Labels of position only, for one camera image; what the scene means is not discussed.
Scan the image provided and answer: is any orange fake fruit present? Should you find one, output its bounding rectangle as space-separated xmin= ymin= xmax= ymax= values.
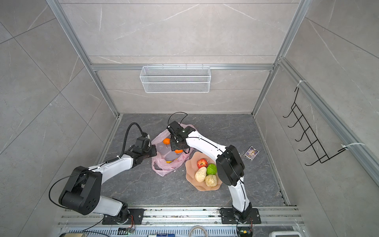
xmin=163 ymin=138 xmax=170 ymax=145

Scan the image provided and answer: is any pink plastic bag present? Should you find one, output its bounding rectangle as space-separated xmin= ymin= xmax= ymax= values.
xmin=152 ymin=130 xmax=193 ymax=176

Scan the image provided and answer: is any pink scalloped plate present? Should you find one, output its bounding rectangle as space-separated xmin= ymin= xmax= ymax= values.
xmin=186 ymin=152 xmax=222 ymax=191

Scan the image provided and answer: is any red fake strawberry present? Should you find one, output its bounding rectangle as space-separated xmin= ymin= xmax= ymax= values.
xmin=197 ymin=159 xmax=208 ymax=169

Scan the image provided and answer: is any beige fake fruit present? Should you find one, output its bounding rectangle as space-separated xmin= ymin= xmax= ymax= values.
xmin=204 ymin=174 xmax=218 ymax=187
xmin=195 ymin=167 xmax=207 ymax=183

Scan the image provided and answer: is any green fake fruit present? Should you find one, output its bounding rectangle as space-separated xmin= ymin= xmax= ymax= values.
xmin=206 ymin=164 xmax=217 ymax=175

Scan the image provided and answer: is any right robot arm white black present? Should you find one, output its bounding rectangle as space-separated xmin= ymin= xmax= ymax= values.
xmin=167 ymin=121 xmax=253 ymax=223

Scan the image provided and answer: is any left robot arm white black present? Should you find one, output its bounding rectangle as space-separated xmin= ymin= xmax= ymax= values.
xmin=48 ymin=122 xmax=157 ymax=224

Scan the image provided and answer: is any small printed card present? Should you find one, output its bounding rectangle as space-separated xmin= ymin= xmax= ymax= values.
xmin=244 ymin=146 xmax=259 ymax=161

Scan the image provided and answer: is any white wire mesh basket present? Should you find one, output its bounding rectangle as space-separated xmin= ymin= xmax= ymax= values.
xmin=140 ymin=66 xmax=211 ymax=93

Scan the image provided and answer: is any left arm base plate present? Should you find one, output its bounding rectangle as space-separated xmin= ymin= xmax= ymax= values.
xmin=102 ymin=208 xmax=145 ymax=225

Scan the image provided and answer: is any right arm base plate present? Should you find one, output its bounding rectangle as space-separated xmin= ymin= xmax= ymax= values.
xmin=219 ymin=206 xmax=262 ymax=225

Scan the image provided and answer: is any black wire hook rack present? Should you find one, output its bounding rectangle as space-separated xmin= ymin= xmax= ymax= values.
xmin=282 ymin=88 xmax=347 ymax=166

